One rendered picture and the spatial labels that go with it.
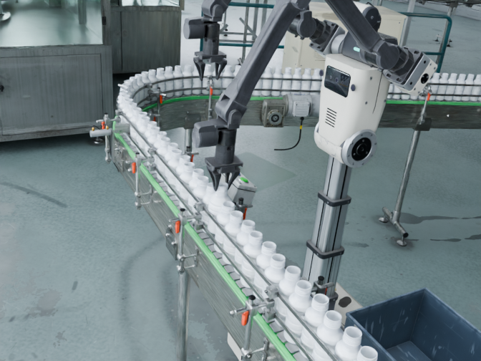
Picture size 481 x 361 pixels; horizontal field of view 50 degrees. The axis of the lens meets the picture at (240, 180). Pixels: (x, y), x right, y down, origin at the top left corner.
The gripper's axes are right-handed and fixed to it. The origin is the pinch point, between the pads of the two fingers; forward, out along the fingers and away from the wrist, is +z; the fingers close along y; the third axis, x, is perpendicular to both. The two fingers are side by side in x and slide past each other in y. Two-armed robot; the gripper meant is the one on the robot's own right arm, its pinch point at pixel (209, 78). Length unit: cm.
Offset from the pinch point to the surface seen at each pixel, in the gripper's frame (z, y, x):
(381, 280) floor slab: 140, -132, -13
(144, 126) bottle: 26.3, 16.7, -24.3
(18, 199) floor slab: 141, 56, -189
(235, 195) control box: 31.6, 3.4, 32.6
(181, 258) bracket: 46, 26, 41
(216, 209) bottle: 26, 18, 47
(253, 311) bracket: 31, 26, 86
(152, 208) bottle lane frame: 52, 21, -2
